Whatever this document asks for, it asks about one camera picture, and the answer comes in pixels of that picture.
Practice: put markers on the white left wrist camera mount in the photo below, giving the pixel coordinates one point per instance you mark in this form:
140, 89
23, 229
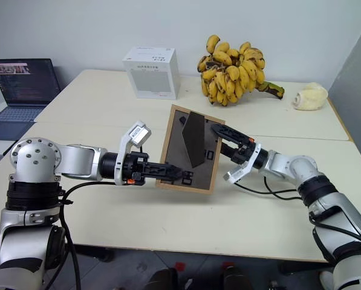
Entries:
138, 131

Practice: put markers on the wooden picture frame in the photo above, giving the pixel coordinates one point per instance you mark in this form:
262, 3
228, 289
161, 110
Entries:
175, 148

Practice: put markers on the dark rounded shape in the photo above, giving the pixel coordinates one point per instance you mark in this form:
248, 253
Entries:
163, 279

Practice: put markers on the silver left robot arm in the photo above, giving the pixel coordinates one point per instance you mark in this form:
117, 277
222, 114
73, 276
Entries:
36, 158

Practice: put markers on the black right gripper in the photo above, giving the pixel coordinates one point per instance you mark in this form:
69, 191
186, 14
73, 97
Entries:
243, 151

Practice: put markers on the white cardboard box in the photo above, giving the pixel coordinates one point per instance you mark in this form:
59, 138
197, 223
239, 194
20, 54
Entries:
151, 80

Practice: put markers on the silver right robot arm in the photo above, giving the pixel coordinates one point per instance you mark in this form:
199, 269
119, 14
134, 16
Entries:
304, 169

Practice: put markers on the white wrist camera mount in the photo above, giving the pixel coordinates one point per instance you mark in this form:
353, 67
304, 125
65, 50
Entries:
138, 131
239, 172

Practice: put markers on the grey partition panel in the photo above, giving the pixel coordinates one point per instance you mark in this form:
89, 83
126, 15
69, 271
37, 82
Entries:
355, 99

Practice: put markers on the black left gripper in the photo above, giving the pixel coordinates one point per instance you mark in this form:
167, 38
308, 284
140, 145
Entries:
136, 167

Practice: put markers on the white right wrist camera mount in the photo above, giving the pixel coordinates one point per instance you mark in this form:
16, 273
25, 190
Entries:
239, 172

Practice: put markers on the open dark blue laptop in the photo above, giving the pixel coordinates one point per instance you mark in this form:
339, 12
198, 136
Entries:
23, 81

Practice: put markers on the cream white shell-like lump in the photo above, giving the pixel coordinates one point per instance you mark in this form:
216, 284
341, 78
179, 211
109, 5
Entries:
310, 96

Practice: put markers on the yellow banana bunch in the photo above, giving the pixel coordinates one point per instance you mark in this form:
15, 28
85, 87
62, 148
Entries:
231, 75

